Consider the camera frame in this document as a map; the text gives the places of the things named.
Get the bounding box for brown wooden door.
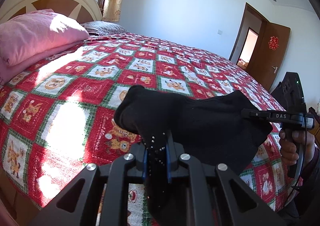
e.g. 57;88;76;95
246;22;291;90

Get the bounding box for red patchwork bedspread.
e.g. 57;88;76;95
0;32;304;226

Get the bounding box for black folding chair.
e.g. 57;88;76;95
271;82;286;108

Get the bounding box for red double happiness decal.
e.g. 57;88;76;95
268;36;279;51

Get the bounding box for black pants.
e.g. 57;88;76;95
114;85;273;225

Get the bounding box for person right hand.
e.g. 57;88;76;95
279;129;315;166

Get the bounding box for striped grey pillow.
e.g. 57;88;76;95
81;21;127;36

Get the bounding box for folded pink quilt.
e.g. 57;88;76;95
1;9;89;85

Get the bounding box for wooden bedside cabinet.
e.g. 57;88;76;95
309;107;320;147

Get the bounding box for dark jacket sleeve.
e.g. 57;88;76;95
278;148;319;225

